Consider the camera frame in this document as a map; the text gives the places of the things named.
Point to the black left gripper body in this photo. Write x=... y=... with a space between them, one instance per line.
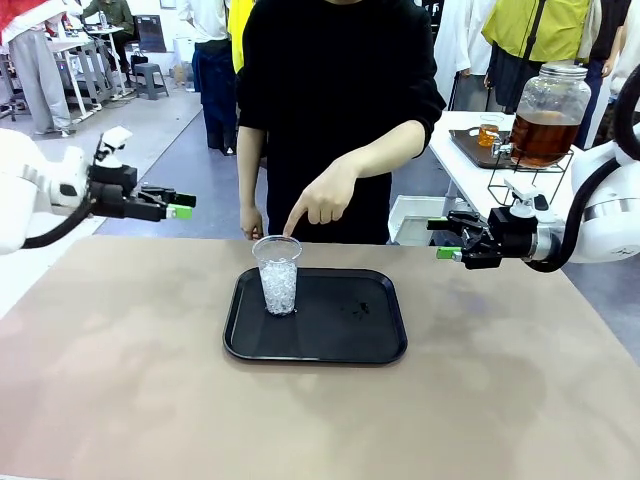
x=112 y=192

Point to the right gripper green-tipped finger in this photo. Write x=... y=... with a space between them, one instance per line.
x=447 y=254
x=460 y=221

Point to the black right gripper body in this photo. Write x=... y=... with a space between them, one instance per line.
x=510 y=240

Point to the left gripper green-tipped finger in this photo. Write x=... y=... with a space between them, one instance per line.
x=180 y=212
x=170 y=196

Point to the short clear plastic iced cup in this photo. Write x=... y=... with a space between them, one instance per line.
x=489 y=135

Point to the tall clear plastic iced cup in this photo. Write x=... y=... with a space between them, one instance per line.
x=278 y=290

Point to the person's right forearm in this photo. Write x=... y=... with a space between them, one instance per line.
x=250 y=165

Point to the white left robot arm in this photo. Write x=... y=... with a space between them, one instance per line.
x=20 y=200

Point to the person's left forearm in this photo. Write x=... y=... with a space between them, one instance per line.
x=390 y=147

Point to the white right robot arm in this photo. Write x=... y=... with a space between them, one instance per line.
x=610 y=210

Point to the glass tea drink dispenser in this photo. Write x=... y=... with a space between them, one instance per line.
x=552 y=110

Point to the person's right hand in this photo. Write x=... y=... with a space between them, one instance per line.
x=252 y=222

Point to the person's left hand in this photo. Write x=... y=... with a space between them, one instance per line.
x=325 y=197

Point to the white plastic crate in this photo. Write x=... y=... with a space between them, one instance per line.
x=415 y=220

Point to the dark brown serving tray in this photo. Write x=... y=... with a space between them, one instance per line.
x=467 y=150

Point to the grey plastic step stool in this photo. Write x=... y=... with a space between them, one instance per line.
x=150 y=80

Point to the mannequin with navy skirt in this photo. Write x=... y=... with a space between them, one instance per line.
x=215 y=85

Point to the black plastic serving tray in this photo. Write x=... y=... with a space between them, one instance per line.
x=340 y=340

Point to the white cardboard box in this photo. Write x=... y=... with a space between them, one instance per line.
x=182 y=55

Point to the white workshop desk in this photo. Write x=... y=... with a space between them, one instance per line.
x=70 y=46

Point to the dark display board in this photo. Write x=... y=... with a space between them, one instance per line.
x=150 y=35

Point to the white hanging garment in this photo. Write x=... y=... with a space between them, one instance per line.
x=455 y=50

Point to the yellow scarf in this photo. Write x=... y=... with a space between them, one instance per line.
x=236 y=35

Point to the seated person in dark jacket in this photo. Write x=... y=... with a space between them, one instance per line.
x=112 y=15

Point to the person's black sweater torso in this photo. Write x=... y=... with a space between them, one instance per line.
x=330 y=75

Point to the mannequin in yellow-green jacket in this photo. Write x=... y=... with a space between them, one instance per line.
x=540 y=30

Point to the mannequin in black top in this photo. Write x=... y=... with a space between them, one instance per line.
x=607 y=30

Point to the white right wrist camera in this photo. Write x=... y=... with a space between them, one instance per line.
x=527 y=202

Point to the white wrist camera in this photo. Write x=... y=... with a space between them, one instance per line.
x=527 y=202
x=112 y=145

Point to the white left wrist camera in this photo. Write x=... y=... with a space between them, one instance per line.
x=112 y=145

